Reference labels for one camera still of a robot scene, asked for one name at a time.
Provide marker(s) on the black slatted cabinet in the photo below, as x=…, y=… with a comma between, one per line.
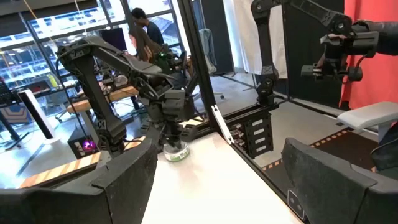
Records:
x=256, y=133

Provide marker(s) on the black floor mat striped edge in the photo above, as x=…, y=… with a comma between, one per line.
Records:
x=342, y=146

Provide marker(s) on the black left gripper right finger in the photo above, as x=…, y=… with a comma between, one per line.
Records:
x=323, y=193

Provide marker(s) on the black partition panel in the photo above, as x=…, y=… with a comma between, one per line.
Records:
x=304, y=88

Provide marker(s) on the white hanging sheet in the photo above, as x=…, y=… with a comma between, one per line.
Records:
x=242, y=37

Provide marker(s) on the black monitor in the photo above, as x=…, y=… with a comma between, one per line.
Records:
x=113, y=39

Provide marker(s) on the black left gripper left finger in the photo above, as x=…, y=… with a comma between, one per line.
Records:
x=124, y=193

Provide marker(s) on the silver-lid green-label seafood can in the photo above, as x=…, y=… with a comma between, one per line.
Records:
x=177, y=154

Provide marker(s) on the black computer with purple light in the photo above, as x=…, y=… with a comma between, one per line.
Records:
x=82, y=144

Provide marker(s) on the wooden background table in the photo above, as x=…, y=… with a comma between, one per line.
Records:
x=121, y=93

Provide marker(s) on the red partition panel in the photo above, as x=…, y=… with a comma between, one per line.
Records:
x=379, y=90

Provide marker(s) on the black office chair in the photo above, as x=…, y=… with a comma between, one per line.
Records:
x=387, y=149

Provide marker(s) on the white standing panel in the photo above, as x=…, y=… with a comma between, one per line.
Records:
x=35, y=112

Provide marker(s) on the person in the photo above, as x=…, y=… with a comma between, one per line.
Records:
x=154, y=31
x=140, y=46

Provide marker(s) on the black background robot arm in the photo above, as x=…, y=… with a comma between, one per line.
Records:
x=267, y=46

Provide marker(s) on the yellow bottle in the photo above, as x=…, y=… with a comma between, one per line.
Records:
x=53, y=81

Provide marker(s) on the grey chair armrest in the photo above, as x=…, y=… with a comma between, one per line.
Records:
x=367, y=115

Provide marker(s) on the grey hanging jacket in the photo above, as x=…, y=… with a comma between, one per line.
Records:
x=207, y=49

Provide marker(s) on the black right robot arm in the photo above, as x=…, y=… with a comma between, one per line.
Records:
x=93, y=93

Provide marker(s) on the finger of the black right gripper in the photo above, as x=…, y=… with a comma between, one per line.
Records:
x=176, y=133
x=158, y=132

